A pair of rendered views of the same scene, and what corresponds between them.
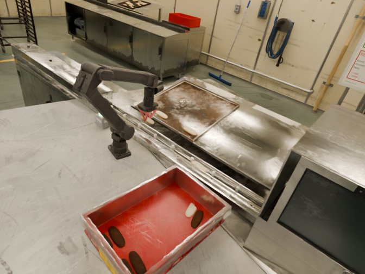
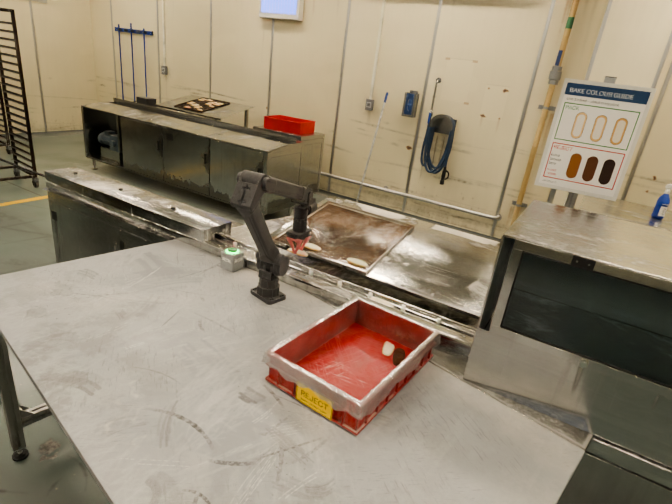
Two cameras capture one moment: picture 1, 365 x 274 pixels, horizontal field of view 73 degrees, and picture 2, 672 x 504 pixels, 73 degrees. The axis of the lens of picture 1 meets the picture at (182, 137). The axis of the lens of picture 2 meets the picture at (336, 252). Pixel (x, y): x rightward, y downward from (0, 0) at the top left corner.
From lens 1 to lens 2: 0.59 m
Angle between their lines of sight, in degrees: 13
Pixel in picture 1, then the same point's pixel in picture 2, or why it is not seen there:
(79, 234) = (259, 383)
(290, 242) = (519, 347)
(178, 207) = (371, 347)
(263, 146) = (458, 271)
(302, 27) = (470, 126)
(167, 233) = (367, 373)
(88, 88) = (253, 200)
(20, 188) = (156, 344)
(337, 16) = (514, 107)
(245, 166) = (442, 294)
